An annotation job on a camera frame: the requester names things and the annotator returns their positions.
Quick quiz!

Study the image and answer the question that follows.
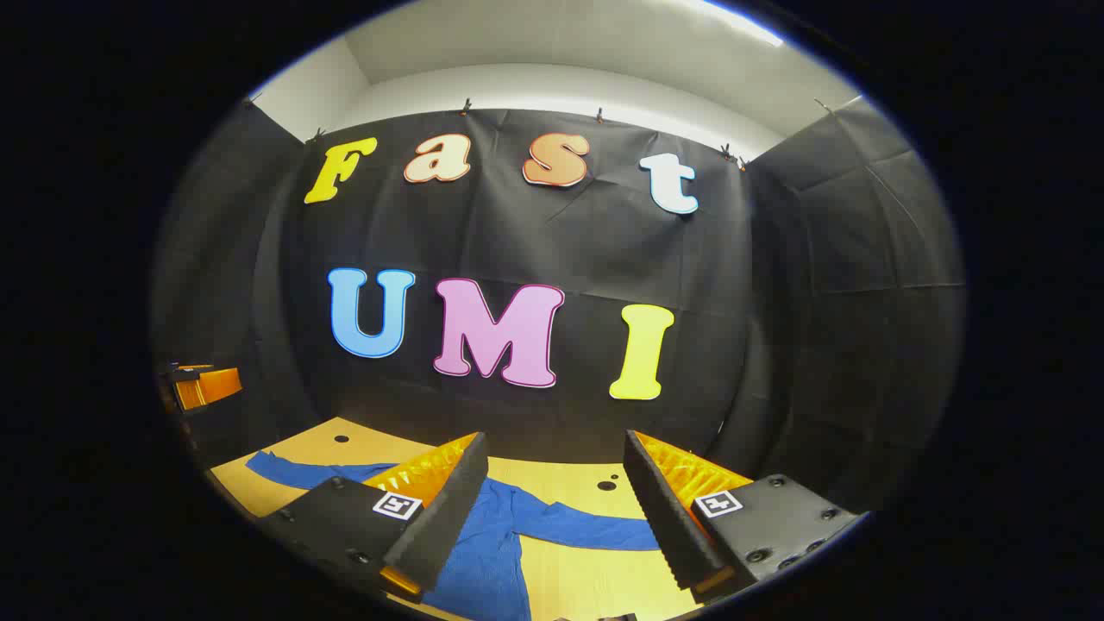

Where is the black backdrop cloth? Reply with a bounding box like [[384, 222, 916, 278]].
[[148, 93, 967, 518]]

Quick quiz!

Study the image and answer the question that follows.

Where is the blue long-sleeved top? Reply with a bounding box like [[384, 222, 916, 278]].
[[244, 450, 661, 621]]

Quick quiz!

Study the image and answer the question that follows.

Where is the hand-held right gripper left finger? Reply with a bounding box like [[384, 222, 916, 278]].
[[256, 431, 491, 605]]

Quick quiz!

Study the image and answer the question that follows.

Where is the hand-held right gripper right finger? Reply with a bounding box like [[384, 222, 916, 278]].
[[623, 429, 866, 605]]

